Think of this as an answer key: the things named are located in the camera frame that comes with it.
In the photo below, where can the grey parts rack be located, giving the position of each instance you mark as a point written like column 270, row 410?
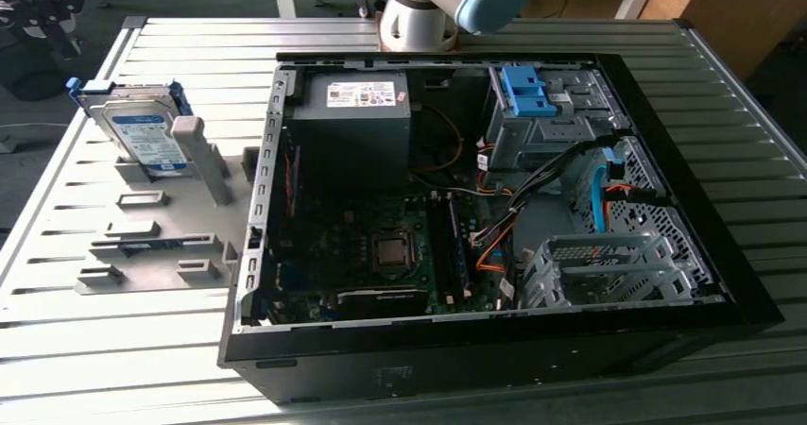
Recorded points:
column 202, row 160

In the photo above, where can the green motherboard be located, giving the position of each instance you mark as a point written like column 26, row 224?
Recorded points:
column 341, row 255

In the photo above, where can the black graphics card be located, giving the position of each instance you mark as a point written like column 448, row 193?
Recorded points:
column 385, row 302

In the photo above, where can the silver disk bay cage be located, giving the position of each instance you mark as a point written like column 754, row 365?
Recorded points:
column 606, row 264

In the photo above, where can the silver CPU in socket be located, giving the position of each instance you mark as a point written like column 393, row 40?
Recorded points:
column 390, row 250

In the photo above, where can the grey power supply unit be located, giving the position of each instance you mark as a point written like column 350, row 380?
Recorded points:
column 353, row 137

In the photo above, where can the RAM stick blue label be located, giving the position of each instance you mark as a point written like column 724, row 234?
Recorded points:
column 457, row 245

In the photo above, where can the grey optical drive cage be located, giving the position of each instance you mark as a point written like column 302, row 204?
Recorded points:
column 548, row 132

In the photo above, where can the wooden cabinet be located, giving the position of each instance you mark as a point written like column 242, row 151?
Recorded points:
column 745, row 19

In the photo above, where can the black mesh wastebasket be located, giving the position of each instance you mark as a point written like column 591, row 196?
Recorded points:
column 38, row 85

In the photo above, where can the dark RAM stick spare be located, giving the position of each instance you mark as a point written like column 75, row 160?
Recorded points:
column 158, row 243

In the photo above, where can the blue plastic bay latch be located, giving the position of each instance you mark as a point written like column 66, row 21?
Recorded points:
column 527, row 92

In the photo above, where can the black open PC case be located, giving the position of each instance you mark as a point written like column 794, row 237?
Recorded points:
column 441, row 363

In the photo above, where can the hard disk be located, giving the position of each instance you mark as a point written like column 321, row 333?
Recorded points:
column 145, row 132

